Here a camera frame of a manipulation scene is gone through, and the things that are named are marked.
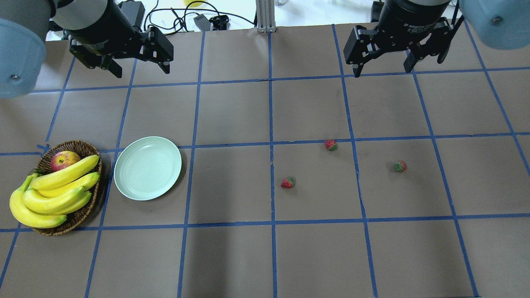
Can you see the aluminium frame post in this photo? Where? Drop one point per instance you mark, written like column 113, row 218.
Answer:
column 265, row 15

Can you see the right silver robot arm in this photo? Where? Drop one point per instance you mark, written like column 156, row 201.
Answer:
column 500, row 24

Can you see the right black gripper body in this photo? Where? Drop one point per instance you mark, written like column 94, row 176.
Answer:
column 410, row 20

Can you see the pale green plate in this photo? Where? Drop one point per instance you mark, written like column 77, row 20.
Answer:
column 147, row 168

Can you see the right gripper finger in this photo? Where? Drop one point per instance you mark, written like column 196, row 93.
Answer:
column 362, row 46
column 437, row 44

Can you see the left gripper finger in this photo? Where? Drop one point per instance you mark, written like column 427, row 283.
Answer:
column 92, row 61
column 158, row 49

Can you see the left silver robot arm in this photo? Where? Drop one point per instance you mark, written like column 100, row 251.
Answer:
column 23, row 30

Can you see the red yellow apple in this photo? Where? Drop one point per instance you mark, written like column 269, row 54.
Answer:
column 63, row 159

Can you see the strawberry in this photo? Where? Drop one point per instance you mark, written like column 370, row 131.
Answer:
column 330, row 145
column 288, row 183
column 400, row 166

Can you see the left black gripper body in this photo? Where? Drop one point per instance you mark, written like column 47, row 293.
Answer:
column 100, row 25

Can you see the black power adapter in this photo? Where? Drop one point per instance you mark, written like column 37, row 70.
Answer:
column 203, row 23

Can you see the woven wicker basket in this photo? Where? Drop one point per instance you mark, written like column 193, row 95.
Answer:
column 77, row 199

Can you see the yellow banana bunch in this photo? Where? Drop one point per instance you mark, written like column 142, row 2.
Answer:
column 46, row 201

